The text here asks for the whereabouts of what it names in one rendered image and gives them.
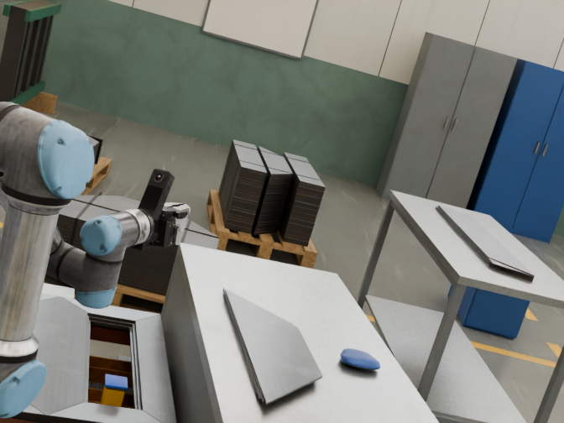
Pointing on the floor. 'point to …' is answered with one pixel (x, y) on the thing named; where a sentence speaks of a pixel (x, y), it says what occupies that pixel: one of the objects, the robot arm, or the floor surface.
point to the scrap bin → (492, 311)
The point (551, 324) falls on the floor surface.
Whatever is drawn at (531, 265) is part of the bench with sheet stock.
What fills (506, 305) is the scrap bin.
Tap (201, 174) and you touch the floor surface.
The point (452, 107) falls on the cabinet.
